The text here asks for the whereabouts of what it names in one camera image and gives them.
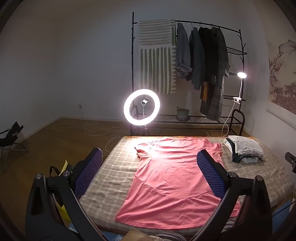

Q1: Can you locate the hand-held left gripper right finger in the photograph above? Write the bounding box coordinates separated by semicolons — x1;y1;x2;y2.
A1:
188;149;273;241

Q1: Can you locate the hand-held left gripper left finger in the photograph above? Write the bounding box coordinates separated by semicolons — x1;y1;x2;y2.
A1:
25;148;109;241

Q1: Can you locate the pink t-shirt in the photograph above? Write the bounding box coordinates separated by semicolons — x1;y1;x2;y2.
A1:
115;137;241;230

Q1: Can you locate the stack of folded clothes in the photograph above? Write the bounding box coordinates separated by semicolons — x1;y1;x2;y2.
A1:
223;135;264;164

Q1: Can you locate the black metal clothes rack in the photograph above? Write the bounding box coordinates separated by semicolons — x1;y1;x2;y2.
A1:
129;11;248;137

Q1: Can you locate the beige plaid blanket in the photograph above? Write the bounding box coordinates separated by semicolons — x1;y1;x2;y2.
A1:
79;136;294;234

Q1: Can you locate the yellow paper bag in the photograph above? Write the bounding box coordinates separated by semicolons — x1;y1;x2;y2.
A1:
49;160;75;223

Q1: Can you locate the potted plant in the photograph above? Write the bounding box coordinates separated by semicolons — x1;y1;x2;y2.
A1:
176;106;190;122

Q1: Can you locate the cardboard box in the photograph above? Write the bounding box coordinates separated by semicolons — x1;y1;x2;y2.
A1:
125;228;151;241

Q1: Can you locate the yellow hanging garment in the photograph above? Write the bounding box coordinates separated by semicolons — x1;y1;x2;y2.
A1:
200;82;210;102

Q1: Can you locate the black folding chair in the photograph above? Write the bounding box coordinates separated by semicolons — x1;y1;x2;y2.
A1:
0;121;29;173

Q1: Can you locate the phone holder on gooseneck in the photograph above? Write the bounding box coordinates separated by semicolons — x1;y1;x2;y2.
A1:
140;98;149;120

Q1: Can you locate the white clip lamp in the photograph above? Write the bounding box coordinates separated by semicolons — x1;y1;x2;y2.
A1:
232;72;247;103

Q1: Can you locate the grey plaid coat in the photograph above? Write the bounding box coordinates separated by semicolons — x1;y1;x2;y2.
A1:
200;27;230;121

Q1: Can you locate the dark blue jacket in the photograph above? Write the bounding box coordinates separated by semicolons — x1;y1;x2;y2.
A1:
188;27;206;91

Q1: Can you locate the black jacket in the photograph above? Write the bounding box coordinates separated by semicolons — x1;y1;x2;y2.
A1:
198;26;215;84

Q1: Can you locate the blue denim jacket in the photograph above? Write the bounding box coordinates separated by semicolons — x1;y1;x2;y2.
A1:
176;22;193;79

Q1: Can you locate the green striped hanging cloth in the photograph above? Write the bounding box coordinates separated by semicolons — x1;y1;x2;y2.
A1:
138;20;177;95

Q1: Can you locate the white floor cable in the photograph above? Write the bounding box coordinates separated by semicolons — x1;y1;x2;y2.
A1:
74;117;121;154

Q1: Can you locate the white lamp cable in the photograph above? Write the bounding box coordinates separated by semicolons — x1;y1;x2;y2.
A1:
221;101;237;138

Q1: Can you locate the black tubular metal frame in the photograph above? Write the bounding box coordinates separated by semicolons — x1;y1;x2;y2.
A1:
231;109;245;136

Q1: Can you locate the white ring light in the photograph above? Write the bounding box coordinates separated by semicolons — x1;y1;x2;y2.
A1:
123;88;160;135

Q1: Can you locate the landscape wall mural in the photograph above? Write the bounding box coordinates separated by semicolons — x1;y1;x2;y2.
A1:
266;38;296;109

